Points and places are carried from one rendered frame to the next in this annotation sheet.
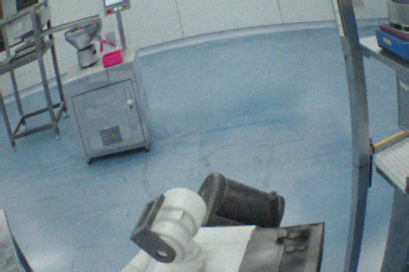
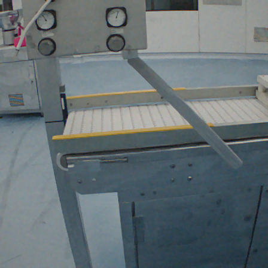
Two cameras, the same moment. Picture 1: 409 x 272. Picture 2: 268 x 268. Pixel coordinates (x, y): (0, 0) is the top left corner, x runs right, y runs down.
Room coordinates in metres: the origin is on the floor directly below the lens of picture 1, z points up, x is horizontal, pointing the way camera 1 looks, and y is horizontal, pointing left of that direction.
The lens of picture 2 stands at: (0.50, -0.91, 1.16)
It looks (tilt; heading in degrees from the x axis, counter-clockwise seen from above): 24 degrees down; 8
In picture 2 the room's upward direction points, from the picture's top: 3 degrees counter-clockwise
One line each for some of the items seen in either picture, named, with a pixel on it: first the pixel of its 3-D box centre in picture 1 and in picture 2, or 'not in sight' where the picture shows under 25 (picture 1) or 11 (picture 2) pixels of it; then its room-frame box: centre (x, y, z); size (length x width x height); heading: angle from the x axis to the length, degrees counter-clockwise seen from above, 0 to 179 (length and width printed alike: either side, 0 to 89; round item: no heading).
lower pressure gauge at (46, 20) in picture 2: not in sight; (45, 20); (1.05, -0.69, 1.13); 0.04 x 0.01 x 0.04; 101
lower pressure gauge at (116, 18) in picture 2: not in sight; (116, 17); (1.07, -0.81, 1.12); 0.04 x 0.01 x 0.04; 101
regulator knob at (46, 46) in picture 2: not in sight; (45, 44); (1.04, -0.69, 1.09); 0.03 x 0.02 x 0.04; 101
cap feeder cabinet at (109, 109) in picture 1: (108, 103); (23, 77); (3.71, 0.70, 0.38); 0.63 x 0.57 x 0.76; 90
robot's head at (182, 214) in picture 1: (176, 232); not in sight; (0.56, 0.07, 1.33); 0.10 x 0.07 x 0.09; 161
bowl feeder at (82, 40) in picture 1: (91, 42); (15, 27); (3.77, 0.75, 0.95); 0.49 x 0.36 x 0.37; 90
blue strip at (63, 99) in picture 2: (371, 166); (67, 125); (1.36, -0.60, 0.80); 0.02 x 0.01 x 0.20; 101
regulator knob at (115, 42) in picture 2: not in sight; (115, 41); (1.07, -0.81, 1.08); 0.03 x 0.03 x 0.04; 11
